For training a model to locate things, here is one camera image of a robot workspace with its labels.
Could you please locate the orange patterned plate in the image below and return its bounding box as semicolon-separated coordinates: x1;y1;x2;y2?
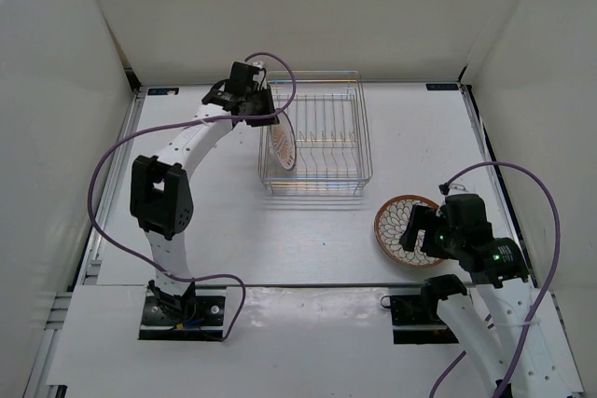
270;124;297;172

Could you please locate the flower patterned plate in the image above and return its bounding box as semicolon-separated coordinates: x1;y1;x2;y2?
372;194;449;269

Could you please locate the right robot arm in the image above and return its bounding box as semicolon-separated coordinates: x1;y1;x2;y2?
399;194;573;397

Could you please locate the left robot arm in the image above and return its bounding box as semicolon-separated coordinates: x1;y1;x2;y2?
130;62;279;323

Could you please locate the left table label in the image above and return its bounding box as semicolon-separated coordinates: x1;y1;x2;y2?
146;88;179;96

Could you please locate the table label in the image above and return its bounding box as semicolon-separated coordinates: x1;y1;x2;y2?
146;88;179;96
425;83;459;91

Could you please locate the right table label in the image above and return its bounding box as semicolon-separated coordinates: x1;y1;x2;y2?
425;83;459;91

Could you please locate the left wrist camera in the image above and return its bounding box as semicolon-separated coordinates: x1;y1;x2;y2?
250;61;268;91

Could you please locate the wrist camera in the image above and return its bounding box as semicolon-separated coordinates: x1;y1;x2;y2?
250;61;268;91
438;183;474;197

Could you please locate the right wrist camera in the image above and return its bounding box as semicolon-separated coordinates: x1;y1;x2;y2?
438;183;474;197

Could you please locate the chrome wire dish rack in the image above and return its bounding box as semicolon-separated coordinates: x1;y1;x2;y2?
257;70;373;197

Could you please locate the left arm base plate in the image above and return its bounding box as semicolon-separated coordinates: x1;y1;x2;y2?
138;282;226;342

